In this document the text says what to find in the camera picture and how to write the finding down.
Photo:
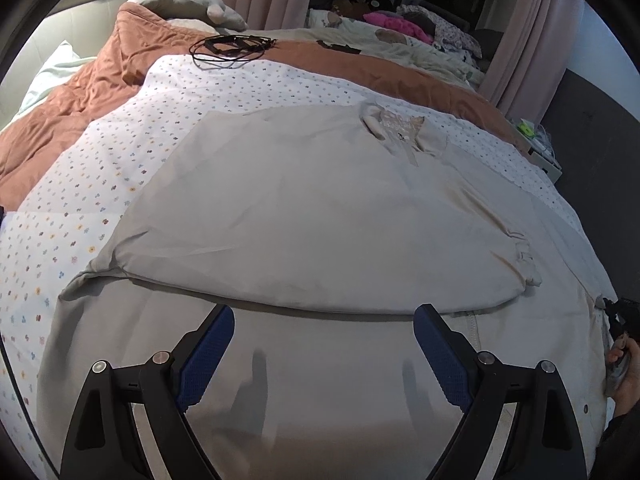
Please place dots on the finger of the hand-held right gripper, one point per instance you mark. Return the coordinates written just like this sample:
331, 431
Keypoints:
612, 312

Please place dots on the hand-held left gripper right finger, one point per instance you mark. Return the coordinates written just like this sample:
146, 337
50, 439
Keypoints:
440, 355

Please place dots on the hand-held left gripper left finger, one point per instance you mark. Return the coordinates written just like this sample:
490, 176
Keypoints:
207, 355

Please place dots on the large beige shirt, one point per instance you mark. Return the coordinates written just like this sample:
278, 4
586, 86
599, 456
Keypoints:
310, 210

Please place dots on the person's right hand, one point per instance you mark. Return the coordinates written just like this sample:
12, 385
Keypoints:
632, 385

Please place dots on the white nightstand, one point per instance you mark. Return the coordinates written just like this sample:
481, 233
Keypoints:
545, 155

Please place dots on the white dotted blanket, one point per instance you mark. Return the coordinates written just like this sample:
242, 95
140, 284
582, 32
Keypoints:
75, 200

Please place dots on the small green object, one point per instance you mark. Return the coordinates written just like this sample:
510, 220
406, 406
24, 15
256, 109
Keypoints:
525, 127

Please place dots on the brown quilt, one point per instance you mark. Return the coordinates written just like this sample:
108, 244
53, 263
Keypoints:
90, 80

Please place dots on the beige bear print blanket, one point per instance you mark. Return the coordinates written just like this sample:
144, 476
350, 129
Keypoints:
400, 52

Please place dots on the small black object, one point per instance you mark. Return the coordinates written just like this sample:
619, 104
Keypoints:
345, 49

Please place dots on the pale green pillow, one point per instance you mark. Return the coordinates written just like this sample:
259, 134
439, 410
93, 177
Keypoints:
50, 75

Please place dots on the floral cloth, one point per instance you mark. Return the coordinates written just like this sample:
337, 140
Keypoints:
450, 30

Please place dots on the pink cloth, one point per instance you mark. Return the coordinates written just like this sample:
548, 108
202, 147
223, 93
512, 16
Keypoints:
390, 22

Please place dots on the dark plush toy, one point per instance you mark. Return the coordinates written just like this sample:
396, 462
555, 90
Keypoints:
350, 7

